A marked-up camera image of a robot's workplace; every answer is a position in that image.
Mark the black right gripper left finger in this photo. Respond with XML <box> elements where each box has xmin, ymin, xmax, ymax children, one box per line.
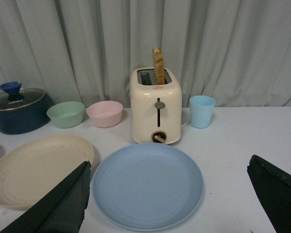
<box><xmin>1</xmin><ymin>161</ymin><xmax>91</xmax><ymax>233</ymax></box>

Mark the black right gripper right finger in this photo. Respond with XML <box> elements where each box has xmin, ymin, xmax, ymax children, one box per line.
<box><xmin>247</xmin><ymin>155</ymin><xmax>291</xmax><ymax>233</ymax></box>

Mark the blue plate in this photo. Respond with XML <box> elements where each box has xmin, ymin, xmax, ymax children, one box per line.
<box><xmin>92</xmin><ymin>143</ymin><xmax>204</xmax><ymax>232</ymax></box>

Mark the beige plate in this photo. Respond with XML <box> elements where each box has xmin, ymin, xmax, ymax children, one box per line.
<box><xmin>0</xmin><ymin>135</ymin><xmax>94</xmax><ymax>209</ymax></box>

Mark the green bowl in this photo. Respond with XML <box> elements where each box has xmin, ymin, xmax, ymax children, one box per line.
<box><xmin>47</xmin><ymin>101</ymin><xmax>85</xmax><ymax>129</ymax></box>

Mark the dark blue saucepan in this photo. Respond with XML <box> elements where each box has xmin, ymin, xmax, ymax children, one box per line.
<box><xmin>0</xmin><ymin>94</ymin><xmax>52</xmax><ymax>135</ymax></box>

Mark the pink bowl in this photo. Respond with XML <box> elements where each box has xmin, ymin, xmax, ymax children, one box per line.
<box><xmin>86</xmin><ymin>100</ymin><xmax>123</xmax><ymax>128</ymax></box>

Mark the light blue cup right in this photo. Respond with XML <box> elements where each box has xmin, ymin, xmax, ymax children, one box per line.
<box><xmin>189</xmin><ymin>96</ymin><xmax>215</xmax><ymax>129</ymax></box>

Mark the glass pot lid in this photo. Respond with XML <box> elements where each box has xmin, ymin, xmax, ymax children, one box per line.
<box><xmin>0</xmin><ymin>82</ymin><xmax>46</xmax><ymax>112</ymax></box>

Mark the grey curtain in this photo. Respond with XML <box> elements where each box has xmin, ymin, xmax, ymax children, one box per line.
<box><xmin>0</xmin><ymin>0</ymin><xmax>291</xmax><ymax>107</ymax></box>

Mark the cream toaster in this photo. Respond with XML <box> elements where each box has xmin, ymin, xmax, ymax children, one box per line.
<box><xmin>129</xmin><ymin>67</ymin><xmax>182</xmax><ymax>144</ymax></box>

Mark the toast slice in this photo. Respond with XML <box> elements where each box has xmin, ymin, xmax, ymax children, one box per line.
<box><xmin>152</xmin><ymin>47</ymin><xmax>165</xmax><ymax>85</ymax></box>

